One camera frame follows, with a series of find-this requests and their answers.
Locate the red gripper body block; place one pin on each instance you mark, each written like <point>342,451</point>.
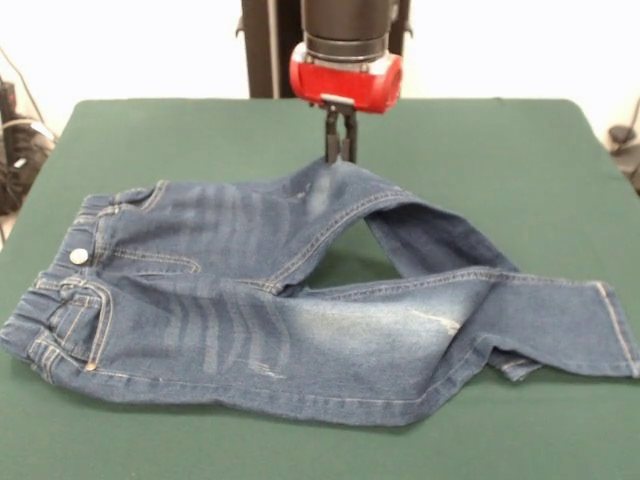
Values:
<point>345,85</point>

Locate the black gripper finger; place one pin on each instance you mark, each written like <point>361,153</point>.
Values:
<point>350,140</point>
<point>331,140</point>

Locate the blue denim jeans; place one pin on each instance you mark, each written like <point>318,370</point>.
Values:
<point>250,325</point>

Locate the black metal column stand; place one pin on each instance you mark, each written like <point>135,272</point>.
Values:
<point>270,50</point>

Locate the black round plug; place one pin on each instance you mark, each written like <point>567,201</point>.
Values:
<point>620,134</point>

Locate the dark green table cloth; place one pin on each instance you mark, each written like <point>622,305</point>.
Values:
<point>250,450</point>

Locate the black upright power strip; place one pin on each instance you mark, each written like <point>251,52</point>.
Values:
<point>8,100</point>

